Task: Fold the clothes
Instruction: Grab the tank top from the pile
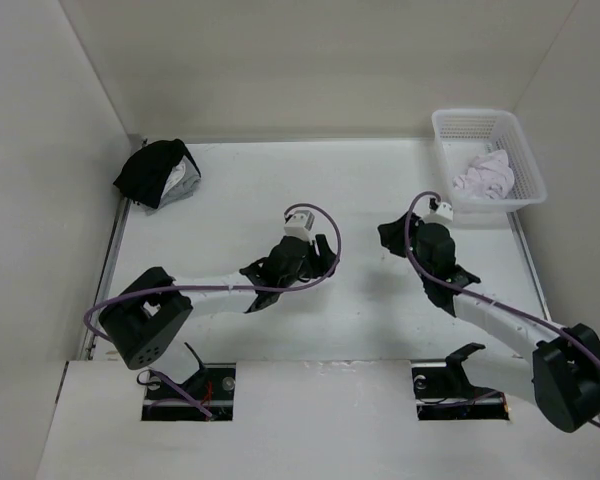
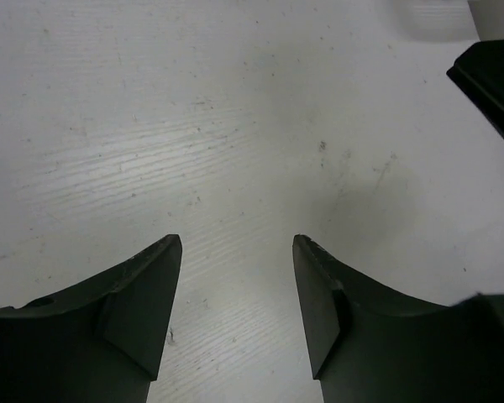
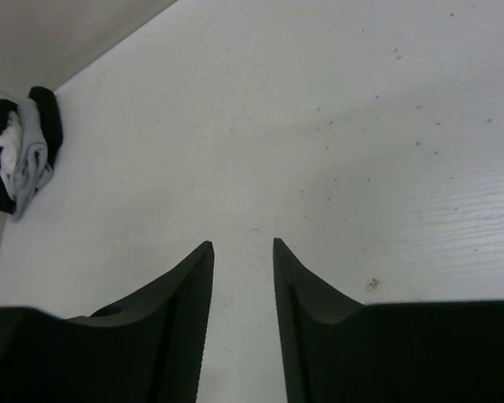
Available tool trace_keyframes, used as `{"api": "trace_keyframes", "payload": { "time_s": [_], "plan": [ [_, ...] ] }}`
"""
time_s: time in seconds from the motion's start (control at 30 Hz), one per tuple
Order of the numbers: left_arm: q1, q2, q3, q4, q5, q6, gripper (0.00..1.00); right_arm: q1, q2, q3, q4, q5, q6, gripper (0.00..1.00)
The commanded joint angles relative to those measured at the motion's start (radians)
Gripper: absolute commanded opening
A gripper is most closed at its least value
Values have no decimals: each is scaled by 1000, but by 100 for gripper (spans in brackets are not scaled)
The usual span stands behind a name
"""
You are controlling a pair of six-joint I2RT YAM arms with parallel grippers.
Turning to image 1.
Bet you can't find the white tank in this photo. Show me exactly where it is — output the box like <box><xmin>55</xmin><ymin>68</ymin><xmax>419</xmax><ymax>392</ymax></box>
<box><xmin>162</xmin><ymin>159</ymin><xmax>187</xmax><ymax>196</ymax></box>
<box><xmin>452</xmin><ymin>149</ymin><xmax>515</xmax><ymax>200</ymax></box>

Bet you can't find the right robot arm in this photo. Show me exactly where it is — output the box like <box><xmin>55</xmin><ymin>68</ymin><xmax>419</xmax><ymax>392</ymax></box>
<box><xmin>377</xmin><ymin>214</ymin><xmax>600</xmax><ymax>433</ymax></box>

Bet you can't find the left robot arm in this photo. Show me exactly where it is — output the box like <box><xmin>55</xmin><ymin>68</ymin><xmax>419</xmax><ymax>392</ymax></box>
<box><xmin>99</xmin><ymin>234</ymin><xmax>339</xmax><ymax>399</ymax></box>

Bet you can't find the grey folded tank top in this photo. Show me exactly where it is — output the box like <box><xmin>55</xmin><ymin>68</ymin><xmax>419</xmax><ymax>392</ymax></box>
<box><xmin>143</xmin><ymin>165</ymin><xmax>201</xmax><ymax>215</ymax></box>

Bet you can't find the white folded tank top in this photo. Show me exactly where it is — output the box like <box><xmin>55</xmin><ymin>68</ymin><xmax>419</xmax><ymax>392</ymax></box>
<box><xmin>162</xmin><ymin>159</ymin><xmax>187</xmax><ymax>196</ymax></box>

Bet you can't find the black folded tank top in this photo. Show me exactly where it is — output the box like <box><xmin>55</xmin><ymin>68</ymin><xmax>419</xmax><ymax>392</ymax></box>
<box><xmin>113</xmin><ymin>139</ymin><xmax>202</xmax><ymax>208</ymax></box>

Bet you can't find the white plastic basket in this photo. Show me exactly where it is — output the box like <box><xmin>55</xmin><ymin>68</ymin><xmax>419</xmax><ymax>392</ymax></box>
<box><xmin>431</xmin><ymin>109</ymin><xmax>547</xmax><ymax>214</ymax></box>

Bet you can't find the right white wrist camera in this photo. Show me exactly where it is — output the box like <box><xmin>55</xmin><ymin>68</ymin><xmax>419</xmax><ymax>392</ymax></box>
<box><xmin>424</xmin><ymin>198</ymin><xmax>454</xmax><ymax>225</ymax></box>

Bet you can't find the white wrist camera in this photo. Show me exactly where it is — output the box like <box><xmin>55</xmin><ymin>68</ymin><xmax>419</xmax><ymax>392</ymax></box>
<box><xmin>284</xmin><ymin>210</ymin><xmax>315</xmax><ymax>242</ymax></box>
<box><xmin>424</xmin><ymin>198</ymin><xmax>454</xmax><ymax>225</ymax></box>

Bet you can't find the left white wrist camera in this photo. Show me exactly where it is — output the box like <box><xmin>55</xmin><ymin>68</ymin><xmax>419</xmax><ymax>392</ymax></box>
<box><xmin>284</xmin><ymin>210</ymin><xmax>315</xmax><ymax>242</ymax></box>

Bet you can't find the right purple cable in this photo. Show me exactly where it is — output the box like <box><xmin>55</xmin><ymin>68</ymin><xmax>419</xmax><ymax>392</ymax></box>
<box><xmin>403</xmin><ymin>191</ymin><xmax>600</xmax><ymax>436</ymax></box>

